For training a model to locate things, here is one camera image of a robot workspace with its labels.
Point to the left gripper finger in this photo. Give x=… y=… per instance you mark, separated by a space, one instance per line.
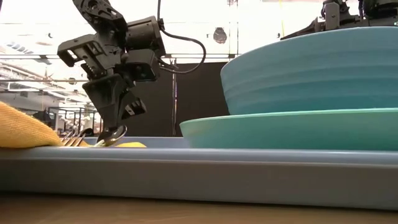
x=107 y=99
x=133 y=109

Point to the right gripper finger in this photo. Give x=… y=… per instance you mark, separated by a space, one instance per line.
x=308 y=31

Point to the blue bowl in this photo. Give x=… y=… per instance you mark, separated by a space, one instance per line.
x=311 y=68

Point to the yellow cutlery organizer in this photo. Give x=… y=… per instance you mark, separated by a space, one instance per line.
x=21 y=130

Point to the blue plastic tray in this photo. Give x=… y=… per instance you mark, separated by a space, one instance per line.
x=199 y=174

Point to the teal plate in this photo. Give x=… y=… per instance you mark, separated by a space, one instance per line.
x=280 y=130

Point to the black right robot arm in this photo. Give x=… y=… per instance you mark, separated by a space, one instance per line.
x=382 y=12

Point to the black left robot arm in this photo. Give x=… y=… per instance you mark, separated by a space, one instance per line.
x=99 y=15

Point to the black curtain partition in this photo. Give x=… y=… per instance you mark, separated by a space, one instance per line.
x=199 y=99

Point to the long ceiling light bar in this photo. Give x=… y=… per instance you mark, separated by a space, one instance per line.
x=217 y=56

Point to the distant black workstation frame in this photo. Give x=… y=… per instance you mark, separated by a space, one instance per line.
x=74 y=118

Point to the black ceiling camera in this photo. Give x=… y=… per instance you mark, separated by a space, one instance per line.
x=219 y=35

